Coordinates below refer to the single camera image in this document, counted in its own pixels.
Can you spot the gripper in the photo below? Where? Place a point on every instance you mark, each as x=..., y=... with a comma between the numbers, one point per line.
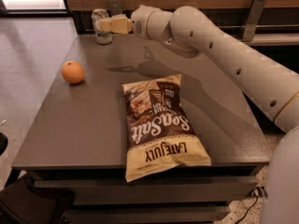
x=140, y=20

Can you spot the white green 7up can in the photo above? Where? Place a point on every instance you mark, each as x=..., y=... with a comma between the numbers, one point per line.
x=102, y=37

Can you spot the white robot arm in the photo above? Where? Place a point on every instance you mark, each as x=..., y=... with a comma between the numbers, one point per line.
x=273, y=87

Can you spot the orange fruit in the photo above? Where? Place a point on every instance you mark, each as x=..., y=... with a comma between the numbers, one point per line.
x=72, y=72

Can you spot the sea salt chips bag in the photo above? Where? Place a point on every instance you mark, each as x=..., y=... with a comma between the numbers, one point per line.
x=159, y=134

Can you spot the grey upper drawer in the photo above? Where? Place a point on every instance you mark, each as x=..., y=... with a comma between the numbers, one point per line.
x=189, y=190

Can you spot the grey drawer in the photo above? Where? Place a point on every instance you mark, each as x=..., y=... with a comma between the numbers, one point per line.
x=189, y=190
x=149, y=215

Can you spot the grey lower drawer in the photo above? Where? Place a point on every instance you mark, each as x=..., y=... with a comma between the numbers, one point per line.
x=149, y=215

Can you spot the dark chair seat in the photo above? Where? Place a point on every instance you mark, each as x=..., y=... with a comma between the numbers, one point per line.
x=23, y=203

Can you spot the white power strip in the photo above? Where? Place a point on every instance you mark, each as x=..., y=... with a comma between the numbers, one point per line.
x=256, y=192

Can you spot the grey metal bracket left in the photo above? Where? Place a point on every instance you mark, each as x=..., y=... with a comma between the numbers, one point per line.
x=115, y=7

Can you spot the grey metal bracket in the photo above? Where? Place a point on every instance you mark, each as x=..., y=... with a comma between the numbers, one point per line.
x=115, y=7
x=255, y=12

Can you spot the grey metal bracket right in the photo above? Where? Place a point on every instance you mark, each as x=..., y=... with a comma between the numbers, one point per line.
x=255, y=12

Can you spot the horizontal metal rail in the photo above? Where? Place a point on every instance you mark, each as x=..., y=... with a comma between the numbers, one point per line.
x=238, y=26

